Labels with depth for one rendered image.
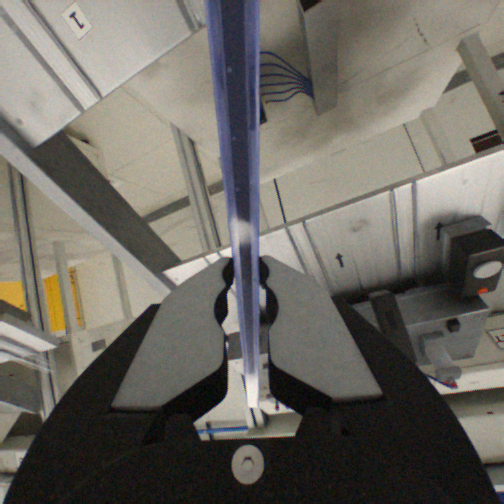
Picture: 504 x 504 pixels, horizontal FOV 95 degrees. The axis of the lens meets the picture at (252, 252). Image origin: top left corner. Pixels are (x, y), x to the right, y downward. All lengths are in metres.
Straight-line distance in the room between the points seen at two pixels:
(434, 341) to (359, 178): 1.75
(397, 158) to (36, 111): 2.05
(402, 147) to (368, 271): 1.86
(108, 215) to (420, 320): 0.39
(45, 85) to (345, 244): 0.31
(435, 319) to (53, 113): 0.44
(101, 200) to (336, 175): 1.87
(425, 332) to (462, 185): 0.18
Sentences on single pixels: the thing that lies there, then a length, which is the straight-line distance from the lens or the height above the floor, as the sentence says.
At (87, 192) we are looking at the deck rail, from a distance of 0.32.
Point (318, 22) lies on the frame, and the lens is 0.51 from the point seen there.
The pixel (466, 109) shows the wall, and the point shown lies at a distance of 2.38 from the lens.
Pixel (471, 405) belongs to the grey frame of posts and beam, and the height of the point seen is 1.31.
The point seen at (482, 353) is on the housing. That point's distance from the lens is 0.50.
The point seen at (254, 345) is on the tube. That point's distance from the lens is 0.19.
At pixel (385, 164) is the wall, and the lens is 2.10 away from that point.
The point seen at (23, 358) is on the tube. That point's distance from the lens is 0.44.
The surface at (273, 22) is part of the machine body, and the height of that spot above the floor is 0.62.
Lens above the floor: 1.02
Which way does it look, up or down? 8 degrees down
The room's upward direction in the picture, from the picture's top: 164 degrees clockwise
